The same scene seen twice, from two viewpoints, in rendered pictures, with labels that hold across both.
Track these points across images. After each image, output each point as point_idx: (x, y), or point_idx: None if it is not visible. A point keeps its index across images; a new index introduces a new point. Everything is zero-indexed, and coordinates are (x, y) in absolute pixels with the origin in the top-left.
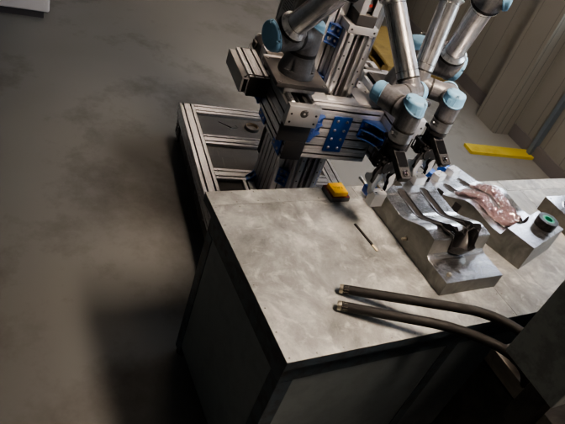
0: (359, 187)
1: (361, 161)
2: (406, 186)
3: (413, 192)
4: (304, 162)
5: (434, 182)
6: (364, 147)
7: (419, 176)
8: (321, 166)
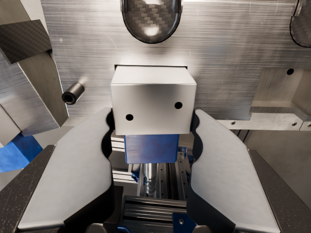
0: (275, 125)
1: (125, 196)
2: (242, 60)
3: (244, 2)
4: (180, 194)
5: (14, 107)
6: (127, 222)
7: (160, 100)
8: (156, 189)
